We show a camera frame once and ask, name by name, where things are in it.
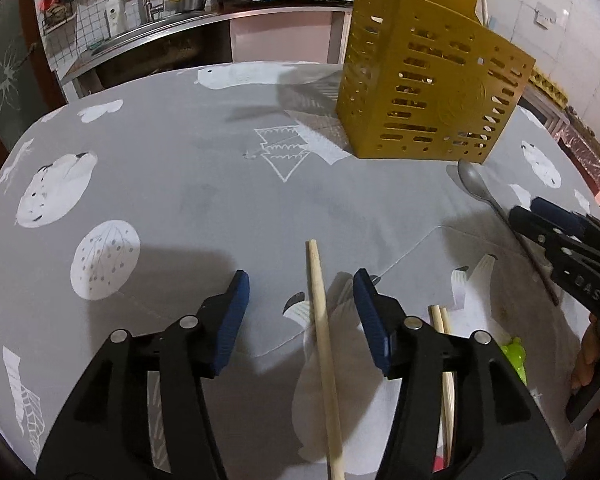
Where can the left gripper left finger tip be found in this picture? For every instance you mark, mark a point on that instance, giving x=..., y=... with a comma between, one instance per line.
x=102, y=431

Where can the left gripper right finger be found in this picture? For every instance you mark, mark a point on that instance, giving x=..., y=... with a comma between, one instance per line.
x=499, y=431

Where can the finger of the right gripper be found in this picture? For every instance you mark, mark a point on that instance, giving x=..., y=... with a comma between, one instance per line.
x=584, y=227
x=543, y=233

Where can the grey metal spoon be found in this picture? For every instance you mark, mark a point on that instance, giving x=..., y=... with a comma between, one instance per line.
x=476, y=187

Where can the wooden chopstick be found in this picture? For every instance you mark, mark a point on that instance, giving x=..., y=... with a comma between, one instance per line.
x=440, y=320
x=327, y=369
x=449, y=359

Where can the right human hand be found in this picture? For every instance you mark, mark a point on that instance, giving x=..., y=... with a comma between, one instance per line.
x=587, y=356

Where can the yellow egg carton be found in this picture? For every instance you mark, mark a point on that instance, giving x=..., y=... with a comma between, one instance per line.
x=551, y=90

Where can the yellow perforated utensil holder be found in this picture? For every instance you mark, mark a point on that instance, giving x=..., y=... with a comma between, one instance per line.
x=424, y=79

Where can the grey patterned tablecloth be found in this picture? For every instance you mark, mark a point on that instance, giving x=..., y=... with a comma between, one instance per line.
x=122, y=212

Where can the chopstick leaning left in holder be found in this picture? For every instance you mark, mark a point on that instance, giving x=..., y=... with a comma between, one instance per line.
x=485, y=16

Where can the white base cabinets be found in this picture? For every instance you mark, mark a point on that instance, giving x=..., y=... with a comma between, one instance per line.
x=316, y=34

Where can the dark wooden glass door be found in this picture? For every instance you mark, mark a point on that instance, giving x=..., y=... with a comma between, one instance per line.
x=28, y=87

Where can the steel sink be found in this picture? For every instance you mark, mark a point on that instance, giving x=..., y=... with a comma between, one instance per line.
x=136, y=38

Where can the green frog handled utensil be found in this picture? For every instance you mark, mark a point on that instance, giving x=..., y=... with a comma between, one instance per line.
x=517, y=355

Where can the white wall socket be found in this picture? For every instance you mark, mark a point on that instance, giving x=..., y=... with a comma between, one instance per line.
x=544, y=16

